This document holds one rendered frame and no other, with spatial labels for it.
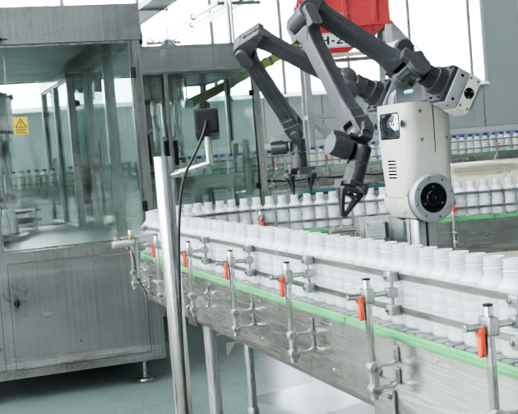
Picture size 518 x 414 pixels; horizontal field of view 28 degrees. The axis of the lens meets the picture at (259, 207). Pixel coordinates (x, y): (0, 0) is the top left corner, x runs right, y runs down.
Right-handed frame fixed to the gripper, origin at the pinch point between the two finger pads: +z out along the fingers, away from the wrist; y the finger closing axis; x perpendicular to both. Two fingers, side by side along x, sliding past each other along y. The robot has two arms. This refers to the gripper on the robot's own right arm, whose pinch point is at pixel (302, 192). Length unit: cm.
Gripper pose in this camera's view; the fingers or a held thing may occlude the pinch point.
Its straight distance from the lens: 377.0
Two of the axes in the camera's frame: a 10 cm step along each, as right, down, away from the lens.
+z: 0.9, 9.9, 0.6
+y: -9.5, 1.0, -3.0
